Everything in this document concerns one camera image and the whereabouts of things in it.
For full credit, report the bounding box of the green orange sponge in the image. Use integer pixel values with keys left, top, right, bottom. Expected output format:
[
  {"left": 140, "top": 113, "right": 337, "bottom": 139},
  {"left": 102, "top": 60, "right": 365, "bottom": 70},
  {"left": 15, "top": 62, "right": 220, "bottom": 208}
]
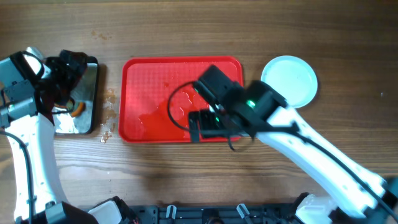
[{"left": 67, "top": 101, "right": 86, "bottom": 118}]

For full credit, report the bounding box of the white plate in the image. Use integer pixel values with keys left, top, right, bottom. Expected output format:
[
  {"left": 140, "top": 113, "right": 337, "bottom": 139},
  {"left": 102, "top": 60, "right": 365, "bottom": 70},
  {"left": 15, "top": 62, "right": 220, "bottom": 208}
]
[{"left": 261, "top": 55, "right": 318, "bottom": 108}]

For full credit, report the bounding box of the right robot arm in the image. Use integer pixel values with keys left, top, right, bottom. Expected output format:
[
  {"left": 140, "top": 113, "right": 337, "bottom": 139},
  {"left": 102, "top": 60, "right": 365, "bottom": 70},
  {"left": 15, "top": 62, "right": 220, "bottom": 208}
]
[{"left": 192, "top": 78, "right": 397, "bottom": 223}]

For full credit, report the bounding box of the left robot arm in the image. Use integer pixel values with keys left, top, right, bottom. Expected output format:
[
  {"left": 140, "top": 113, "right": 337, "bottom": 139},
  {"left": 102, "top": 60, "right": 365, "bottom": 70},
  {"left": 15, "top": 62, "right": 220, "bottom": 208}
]
[{"left": 1, "top": 50, "right": 140, "bottom": 223}]

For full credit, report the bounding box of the red plastic tray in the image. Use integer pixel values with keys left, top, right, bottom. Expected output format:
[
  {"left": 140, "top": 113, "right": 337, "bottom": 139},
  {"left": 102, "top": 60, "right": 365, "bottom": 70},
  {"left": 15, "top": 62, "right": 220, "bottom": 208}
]
[{"left": 119, "top": 56, "right": 243, "bottom": 144}]

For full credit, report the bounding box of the black metal water basin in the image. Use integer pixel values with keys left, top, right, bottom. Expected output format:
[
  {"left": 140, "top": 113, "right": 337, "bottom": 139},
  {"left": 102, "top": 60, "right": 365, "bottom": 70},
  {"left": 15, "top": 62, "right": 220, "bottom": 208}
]
[{"left": 52, "top": 57, "right": 100, "bottom": 135}]

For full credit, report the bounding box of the right black cable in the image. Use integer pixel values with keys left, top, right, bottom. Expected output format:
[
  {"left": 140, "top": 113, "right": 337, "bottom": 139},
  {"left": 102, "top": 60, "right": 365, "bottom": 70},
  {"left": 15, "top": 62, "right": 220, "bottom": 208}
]
[{"left": 167, "top": 80, "right": 398, "bottom": 224}]

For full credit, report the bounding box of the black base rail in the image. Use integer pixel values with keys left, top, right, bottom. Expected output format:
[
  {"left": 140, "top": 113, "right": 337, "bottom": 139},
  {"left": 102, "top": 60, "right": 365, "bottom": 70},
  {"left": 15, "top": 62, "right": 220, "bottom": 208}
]
[{"left": 130, "top": 203, "right": 300, "bottom": 224}]

